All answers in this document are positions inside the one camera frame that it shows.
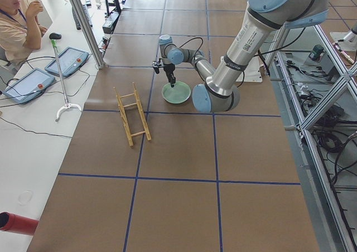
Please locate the light green plate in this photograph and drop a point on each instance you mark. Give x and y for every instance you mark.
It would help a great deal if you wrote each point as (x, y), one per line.
(179, 93)

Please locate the wooden plate rack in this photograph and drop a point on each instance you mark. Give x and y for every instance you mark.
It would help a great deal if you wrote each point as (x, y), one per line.
(132, 115)

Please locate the far teach pendant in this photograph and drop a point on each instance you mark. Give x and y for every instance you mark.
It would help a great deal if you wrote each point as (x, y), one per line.
(71, 59)

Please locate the teach pendant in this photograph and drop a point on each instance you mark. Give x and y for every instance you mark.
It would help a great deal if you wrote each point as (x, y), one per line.
(28, 87)
(71, 59)

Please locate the grabber stick tool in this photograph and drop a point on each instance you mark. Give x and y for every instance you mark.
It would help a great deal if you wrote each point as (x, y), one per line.
(67, 104)

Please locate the near teach pendant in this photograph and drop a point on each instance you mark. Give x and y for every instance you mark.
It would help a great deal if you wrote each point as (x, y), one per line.
(28, 87)

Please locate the seated person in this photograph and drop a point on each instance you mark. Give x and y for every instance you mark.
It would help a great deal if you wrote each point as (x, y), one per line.
(21, 32)

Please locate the red fire extinguisher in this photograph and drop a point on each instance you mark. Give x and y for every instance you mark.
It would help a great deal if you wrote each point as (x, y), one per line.
(18, 224)

